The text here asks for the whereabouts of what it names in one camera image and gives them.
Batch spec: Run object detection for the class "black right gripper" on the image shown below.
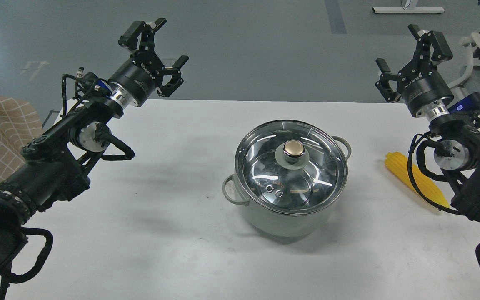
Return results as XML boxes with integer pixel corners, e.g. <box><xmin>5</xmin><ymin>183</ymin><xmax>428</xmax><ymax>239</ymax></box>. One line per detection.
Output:
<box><xmin>375</xmin><ymin>23</ymin><xmax>454</xmax><ymax>118</ymax></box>

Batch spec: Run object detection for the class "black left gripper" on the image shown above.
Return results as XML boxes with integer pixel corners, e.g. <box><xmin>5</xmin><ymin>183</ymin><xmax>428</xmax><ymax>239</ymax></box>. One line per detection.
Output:
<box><xmin>108</xmin><ymin>18</ymin><xmax>189</xmax><ymax>108</ymax></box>

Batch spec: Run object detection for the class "yellow corn cob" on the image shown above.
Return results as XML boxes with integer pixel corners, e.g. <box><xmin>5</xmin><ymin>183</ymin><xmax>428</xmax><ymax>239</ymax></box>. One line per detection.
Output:
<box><xmin>385</xmin><ymin>152</ymin><xmax>451</xmax><ymax>208</ymax></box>

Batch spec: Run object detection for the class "glass pot lid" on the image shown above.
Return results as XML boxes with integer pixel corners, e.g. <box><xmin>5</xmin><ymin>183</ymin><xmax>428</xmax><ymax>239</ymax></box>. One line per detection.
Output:
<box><xmin>233</xmin><ymin>120</ymin><xmax>352</xmax><ymax>215</ymax></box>

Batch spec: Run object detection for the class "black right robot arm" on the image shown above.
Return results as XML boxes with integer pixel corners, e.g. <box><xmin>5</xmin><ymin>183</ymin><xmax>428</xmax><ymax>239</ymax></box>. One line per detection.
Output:
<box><xmin>375</xmin><ymin>24</ymin><xmax>480</xmax><ymax>222</ymax></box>

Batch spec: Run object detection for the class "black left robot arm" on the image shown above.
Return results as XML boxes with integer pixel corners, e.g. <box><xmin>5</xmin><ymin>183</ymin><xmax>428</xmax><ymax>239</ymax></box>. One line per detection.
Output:
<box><xmin>0</xmin><ymin>18</ymin><xmax>189</xmax><ymax>300</ymax></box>

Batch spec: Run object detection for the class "grey steel cooking pot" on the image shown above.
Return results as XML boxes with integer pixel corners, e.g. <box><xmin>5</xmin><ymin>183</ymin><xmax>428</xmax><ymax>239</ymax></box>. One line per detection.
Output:
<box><xmin>222</xmin><ymin>120</ymin><xmax>352</xmax><ymax>238</ymax></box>

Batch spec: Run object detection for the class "white table base bar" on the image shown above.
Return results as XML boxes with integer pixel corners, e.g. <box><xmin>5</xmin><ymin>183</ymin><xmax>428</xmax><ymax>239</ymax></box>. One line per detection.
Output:
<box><xmin>372</xmin><ymin>6</ymin><xmax>445</xmax><ymax>14</ymax></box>

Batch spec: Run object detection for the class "white chair frame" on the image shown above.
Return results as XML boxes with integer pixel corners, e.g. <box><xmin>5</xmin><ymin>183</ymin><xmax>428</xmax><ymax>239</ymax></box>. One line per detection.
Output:
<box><xmin>448</xmin><ymin>31</ymin><xmax>480</xmax><ymax>90</ymax></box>

